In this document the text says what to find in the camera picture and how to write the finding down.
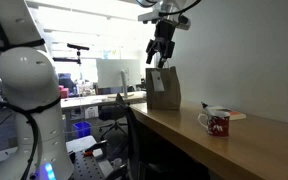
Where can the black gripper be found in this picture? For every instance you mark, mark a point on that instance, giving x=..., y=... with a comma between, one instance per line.
x=162, y=43

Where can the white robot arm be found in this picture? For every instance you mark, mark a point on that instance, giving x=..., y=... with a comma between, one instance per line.
x=30, y=86

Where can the brown paper bag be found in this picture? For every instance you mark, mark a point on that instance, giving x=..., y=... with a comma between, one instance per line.
x=163, y=89

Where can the white monitor back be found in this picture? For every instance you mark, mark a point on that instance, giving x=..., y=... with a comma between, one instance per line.
x=109, y=72

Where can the wooden desk in background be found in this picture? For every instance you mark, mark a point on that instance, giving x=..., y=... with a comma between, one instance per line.
x=98, y=100

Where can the red and white mug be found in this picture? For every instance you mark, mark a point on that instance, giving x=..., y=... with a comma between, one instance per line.
x=216, y=124

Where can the book on table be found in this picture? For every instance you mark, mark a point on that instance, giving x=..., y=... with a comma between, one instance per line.
x=234, y=115

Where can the blue bin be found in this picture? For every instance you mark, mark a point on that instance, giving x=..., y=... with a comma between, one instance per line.
x=82, y=129

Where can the black office chair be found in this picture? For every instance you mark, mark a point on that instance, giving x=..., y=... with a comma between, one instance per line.
x=151, y=157

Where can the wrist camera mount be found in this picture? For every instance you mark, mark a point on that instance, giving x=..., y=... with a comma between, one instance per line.
x=170, y=11

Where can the black camera on stand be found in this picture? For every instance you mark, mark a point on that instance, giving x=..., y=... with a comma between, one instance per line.
x=78, y=53

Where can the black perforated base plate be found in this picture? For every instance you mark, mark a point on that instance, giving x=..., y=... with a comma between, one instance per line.
x=86, y=168

